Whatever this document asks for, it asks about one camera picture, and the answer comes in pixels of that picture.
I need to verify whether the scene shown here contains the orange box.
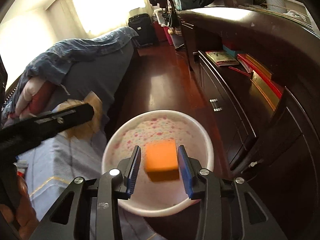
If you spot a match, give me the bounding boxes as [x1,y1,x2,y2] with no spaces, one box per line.
[144,140,178,173]

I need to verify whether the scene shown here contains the white pink-speckled trash bin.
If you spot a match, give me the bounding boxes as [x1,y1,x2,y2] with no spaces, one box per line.
[101,110,214,217]

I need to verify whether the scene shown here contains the person's left hand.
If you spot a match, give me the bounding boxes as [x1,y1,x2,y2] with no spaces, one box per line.
[1,176,39,239]

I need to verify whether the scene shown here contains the blue striped table cloth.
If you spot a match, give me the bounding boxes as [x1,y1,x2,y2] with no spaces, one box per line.
[15,129,161,240]

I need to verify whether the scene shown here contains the pink and red quilt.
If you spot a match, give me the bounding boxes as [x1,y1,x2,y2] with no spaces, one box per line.
[9,77,56,120]

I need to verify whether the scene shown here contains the bed with dark headboard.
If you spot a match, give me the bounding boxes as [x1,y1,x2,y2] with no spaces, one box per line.
[1,39,135,124]

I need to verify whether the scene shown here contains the blue patterned duvet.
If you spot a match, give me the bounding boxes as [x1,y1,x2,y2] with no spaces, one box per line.
[2,27,139,118]

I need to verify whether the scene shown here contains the booklet on shelf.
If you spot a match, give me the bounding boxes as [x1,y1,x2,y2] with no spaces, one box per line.
[206,51,239,67]

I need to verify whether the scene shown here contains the dark wooden cabinet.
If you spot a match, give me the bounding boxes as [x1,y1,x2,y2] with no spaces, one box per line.
[178,7,319,239]

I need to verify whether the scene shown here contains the pink storage box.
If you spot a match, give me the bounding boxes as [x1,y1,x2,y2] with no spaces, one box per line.
[162,26,174,46]

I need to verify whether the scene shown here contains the black suitcase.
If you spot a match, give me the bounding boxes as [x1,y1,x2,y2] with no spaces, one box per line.
[128,13,157,47]

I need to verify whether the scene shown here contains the white plastic basket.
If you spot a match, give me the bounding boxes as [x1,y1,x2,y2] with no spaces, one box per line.
[153,8,169,27]

